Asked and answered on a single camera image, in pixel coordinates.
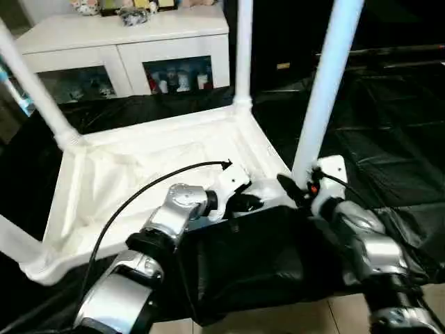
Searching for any white plastic table leg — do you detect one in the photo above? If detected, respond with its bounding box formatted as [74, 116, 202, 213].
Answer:
[234, 0, 254, 112]
[291, 0, 366, 185]
[0, 212, 53, 276]
[0, 21, 84, 148]

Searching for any white upturned plastic table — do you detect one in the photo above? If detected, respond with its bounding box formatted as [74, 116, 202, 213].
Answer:
[19, 108, 314, 286]

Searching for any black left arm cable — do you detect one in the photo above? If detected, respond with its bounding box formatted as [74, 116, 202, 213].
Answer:
[73, 160, 233, 321]

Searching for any grey curtain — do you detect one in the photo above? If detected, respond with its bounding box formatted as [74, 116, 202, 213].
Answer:
[0, 63, 34, 140]

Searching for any black work mat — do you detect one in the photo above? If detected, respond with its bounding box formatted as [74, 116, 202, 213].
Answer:
[0, 70, 445, 331]

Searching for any black case with yellow label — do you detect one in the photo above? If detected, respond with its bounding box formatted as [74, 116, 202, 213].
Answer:
[228, 0, 445, 88]

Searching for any grey crumpled object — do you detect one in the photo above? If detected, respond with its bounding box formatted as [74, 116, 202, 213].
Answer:
[118, 6, 149, 26]

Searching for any white glass-door cabinet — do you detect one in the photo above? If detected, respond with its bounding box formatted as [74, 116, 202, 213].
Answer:
[14, 0, 230, 102]

